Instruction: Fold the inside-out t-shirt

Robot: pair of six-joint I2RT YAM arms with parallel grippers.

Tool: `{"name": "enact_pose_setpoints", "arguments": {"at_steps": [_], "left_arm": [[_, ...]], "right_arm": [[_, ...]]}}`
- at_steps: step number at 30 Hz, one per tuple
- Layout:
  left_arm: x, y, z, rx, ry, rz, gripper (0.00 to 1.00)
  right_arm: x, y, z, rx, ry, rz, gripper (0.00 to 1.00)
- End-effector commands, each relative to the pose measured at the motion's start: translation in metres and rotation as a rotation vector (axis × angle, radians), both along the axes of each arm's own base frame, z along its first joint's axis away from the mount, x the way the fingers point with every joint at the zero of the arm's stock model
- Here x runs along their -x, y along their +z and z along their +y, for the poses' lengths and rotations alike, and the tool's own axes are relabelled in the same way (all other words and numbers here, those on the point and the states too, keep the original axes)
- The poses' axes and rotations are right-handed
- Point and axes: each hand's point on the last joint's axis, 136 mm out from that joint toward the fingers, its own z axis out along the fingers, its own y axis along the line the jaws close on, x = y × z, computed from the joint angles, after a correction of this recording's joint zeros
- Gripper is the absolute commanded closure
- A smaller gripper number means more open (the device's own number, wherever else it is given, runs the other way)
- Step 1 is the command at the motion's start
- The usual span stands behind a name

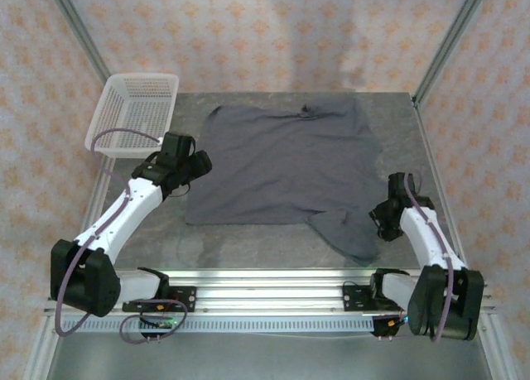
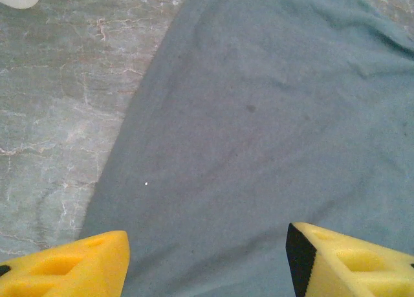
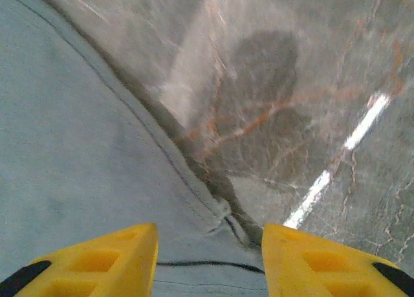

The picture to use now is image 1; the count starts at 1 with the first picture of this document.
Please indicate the small circuit board with LED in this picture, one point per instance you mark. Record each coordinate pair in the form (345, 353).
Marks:
(163, 324)
(391, 324)

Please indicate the grey metal lower panel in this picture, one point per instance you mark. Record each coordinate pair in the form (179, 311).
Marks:
(269, 357)

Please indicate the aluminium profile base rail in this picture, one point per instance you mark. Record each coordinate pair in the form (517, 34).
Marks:
(269, 293)

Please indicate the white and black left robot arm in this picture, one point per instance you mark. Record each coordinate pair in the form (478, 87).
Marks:
(124, 214)

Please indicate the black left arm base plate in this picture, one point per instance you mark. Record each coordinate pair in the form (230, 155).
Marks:
(186, 299)

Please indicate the grey t-shirt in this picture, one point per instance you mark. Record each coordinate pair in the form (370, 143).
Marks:
(281, 160)

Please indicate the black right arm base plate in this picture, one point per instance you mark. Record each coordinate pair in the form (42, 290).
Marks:
(354, 299)

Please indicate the aluminium frame post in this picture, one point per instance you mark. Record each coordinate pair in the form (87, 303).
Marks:
(78, 28)
(451, 40)

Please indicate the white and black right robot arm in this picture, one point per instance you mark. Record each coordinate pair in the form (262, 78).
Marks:
(430, 239)

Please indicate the white perforated plastic basket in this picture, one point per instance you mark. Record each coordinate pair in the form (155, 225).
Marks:
(132, 107)

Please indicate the aluminium table side rail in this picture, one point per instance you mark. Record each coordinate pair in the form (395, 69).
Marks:
(435, 156)
(97, 189)

